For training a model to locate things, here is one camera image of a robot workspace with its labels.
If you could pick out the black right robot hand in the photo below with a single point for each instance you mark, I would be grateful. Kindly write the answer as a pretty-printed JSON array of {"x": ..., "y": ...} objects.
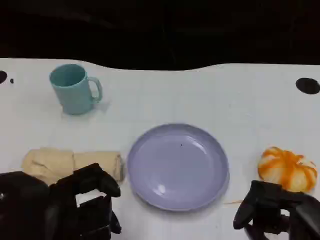
[{"x": 272, "y": 207}]

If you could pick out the lilac plate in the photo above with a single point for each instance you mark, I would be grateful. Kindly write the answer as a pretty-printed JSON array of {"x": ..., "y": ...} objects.
[{"x": 177, "y": 170}]

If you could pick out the pale green mug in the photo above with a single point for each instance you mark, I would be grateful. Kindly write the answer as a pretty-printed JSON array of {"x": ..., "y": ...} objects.
[{"x": 72, "y": 97}]

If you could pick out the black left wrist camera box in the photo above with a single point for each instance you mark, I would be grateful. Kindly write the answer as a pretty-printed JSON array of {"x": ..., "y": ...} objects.
[{"x": 95, "y": 217}]

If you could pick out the orange and white bread roll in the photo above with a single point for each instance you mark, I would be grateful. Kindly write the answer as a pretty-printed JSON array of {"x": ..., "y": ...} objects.
[{"x": 287, "y": 170}]

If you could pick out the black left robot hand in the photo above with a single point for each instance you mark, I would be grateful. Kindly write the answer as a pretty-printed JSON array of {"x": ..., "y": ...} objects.
[{"x": 30, "y": 207}]

